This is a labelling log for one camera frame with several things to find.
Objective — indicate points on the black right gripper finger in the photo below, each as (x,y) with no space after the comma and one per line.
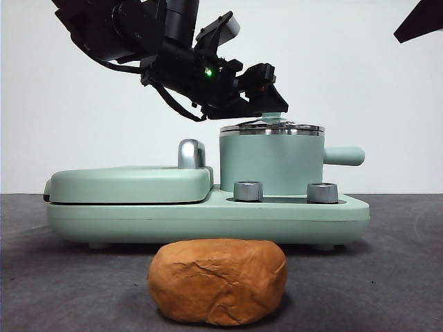
(422,20)

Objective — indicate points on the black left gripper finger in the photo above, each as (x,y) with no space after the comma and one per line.
(263,103)

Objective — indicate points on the glass pot lid green knob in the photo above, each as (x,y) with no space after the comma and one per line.
(242,128)

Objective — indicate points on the brown potato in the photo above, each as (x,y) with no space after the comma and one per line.
(218,283)

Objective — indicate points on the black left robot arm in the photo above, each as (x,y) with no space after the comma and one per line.
(121,27)

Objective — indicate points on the mint green steamer pot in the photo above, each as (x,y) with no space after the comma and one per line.
(270,159)

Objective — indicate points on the silver control knob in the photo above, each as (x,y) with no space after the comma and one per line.
(322,193)
(248,192)

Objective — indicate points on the mint green breakfast machine base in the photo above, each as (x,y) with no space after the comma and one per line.
(207,221)

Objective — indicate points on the mint green griddle cover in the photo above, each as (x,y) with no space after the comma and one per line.
(121,185)

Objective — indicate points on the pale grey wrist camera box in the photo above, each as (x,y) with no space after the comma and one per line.
(231,26)

